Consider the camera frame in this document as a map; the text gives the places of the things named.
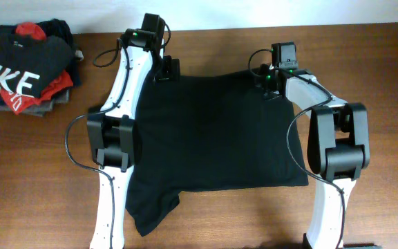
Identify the grey folded t-shirt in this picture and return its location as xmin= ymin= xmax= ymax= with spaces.
xmin=0 ymin=88 xmax=69 ymax=116

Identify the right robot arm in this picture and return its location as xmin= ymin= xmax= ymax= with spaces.
xmin=251 ymin=41 xmax=370 ymax=249

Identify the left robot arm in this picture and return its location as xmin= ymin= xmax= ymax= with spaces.
xmin=86 ymin=13 xmax=180 ymax=248

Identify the navy folded t-shirt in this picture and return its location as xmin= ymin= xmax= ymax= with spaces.
xmin=0 ymin=19 xmax=82 ymax=106

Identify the black Sydrogen t-shirt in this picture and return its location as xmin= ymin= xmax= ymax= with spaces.
xmin=126 ymin=71 xmax=308 ymax=236

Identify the red folded t-shirt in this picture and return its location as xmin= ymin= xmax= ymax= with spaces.
xmin=0 ymin=23 xmax=73 ymax=114

